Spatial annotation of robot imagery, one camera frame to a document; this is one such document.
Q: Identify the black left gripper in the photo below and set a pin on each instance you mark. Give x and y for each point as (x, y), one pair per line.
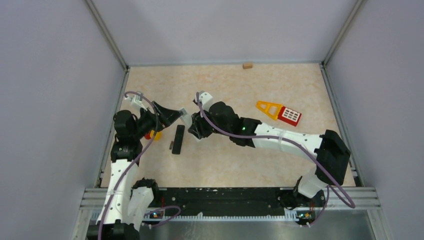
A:
(165, 117)

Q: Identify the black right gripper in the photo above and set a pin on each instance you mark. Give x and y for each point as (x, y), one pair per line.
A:
(198, 127)

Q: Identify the white remote control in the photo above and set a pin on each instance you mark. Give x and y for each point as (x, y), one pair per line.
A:
(186, 118)

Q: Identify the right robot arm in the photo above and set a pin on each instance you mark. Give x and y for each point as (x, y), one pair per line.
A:
(327, 151)

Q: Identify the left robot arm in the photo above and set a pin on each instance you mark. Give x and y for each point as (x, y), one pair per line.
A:
(125, 205)

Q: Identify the black remote control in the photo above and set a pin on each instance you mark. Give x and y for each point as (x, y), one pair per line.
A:
(178, 139)

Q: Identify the red and yellow toy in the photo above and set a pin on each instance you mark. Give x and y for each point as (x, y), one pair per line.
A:
(156, 136)

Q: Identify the small wooden block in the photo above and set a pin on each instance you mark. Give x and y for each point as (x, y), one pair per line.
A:
(247, 65)

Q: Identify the red toy window block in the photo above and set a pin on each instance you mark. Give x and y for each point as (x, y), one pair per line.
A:
(289, 116)

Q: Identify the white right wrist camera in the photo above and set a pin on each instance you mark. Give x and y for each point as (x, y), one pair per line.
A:
(205, 99)

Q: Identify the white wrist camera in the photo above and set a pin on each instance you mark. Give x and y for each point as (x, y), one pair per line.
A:
(205, 99)
(137, 100)

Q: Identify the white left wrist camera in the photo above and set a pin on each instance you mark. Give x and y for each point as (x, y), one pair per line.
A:
(137, 100)

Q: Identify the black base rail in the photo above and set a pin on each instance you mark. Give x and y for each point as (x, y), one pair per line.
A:
(235, 201)

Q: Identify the aluminium frame rail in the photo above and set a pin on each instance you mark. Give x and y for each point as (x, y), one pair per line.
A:
(332, 203)

